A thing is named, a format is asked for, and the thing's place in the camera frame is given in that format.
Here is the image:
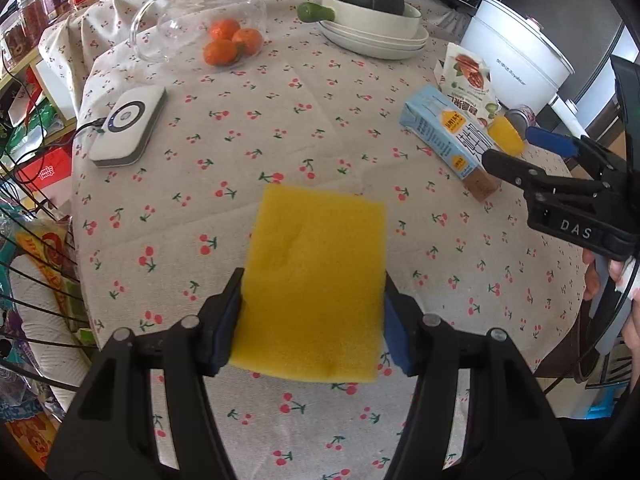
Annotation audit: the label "yellow snack wrapper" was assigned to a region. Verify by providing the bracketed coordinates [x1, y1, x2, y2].
[488, 116, 525, 156]

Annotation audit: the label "nut snack wrapper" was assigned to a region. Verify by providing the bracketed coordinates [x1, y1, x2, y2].
[434, 42, 500, 127]

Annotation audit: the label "yellow green sponge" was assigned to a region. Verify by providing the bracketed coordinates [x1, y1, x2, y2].
[230, 184, 386, 382]

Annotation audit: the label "red milk drink can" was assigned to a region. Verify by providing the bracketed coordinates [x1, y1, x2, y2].
[504, 104, 536, 139]

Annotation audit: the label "person's right hand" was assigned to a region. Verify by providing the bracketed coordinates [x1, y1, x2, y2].
[582, 249, 639, 358]

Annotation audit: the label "white paper towel roll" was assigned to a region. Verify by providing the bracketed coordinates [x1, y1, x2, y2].
[9, 256, 91, 387]

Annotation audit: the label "white electric cooking pot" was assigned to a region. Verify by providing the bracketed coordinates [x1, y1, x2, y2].
[461, 0, 586, 138]

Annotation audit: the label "grey steel refrigerator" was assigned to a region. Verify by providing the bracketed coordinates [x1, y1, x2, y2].
[499, 0, 639, 136]

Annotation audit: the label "stacked white plates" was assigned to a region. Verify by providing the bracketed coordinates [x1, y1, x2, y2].
[318, 21, 430, 61]

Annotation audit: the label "cherry print tablecloth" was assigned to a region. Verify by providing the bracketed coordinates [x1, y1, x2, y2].
[37, 0, 589, 480]

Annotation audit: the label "orange tangerine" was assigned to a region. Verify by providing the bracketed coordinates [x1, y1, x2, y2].
[208, 18, 240, 41]
[203, 39, 239, 66]
[232, 28, 264, 56]

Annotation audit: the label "glass jar with wooden lid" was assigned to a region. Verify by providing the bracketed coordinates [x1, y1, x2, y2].
[129, 0, 267, 70]

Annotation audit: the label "black wire rack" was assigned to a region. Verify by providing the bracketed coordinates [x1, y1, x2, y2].
[1, 174, 98, 403]

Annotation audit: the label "cream handled baking dish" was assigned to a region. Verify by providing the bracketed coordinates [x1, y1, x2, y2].
[296, 0, 422, 39]

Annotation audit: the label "white wireless charger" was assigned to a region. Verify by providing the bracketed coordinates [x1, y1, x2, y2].
[88, 84, 167, 168]

